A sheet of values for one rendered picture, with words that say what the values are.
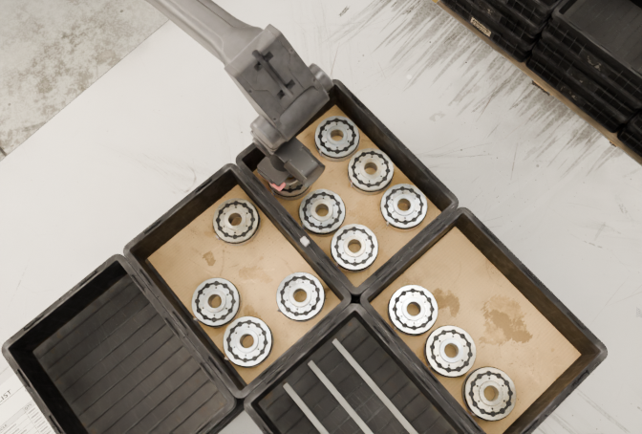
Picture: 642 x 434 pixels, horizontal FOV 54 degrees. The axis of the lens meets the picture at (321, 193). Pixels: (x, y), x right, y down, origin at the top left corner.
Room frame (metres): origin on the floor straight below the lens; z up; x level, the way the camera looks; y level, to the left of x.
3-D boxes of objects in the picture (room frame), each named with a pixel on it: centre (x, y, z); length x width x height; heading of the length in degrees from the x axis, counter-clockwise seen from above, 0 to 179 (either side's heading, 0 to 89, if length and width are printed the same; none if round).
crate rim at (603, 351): (0.09, -0.28, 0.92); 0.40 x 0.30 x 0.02; 34
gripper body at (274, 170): (0.48, 0.07, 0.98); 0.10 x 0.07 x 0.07; 131
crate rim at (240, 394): (0.26, 0.19, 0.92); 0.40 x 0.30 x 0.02; 34
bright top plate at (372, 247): (0.30, -0.06, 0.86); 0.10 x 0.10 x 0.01
